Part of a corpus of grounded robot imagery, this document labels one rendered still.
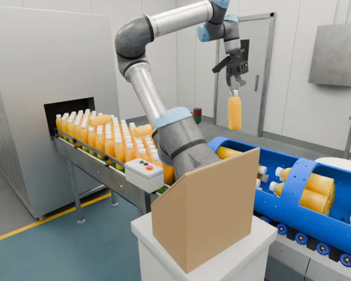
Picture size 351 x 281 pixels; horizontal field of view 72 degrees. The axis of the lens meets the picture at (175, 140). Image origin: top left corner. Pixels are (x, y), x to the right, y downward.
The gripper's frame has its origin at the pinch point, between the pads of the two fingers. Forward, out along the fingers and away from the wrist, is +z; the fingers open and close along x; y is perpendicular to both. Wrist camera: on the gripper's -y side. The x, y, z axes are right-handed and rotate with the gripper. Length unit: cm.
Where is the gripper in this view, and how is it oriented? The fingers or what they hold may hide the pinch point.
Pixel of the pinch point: (234, 91)
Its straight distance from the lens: 129.3
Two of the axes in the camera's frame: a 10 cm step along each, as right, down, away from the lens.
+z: 2.0, 9.3, 3.2
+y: 6.9, 0.9, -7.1
